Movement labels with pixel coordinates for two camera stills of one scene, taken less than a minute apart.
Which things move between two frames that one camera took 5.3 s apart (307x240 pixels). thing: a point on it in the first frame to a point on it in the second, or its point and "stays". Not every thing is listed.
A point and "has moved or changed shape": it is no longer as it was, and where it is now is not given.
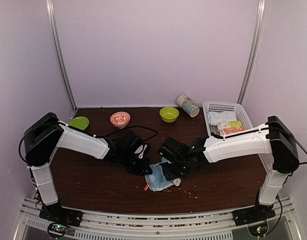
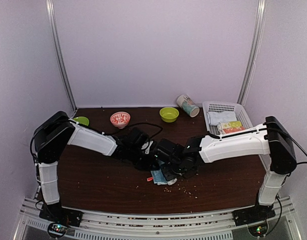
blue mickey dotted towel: x=155 y=179 has moved or changed shape
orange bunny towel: x=231 y=130 stays
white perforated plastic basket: x=214 y=106 stays
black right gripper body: x=179 y=170 stays
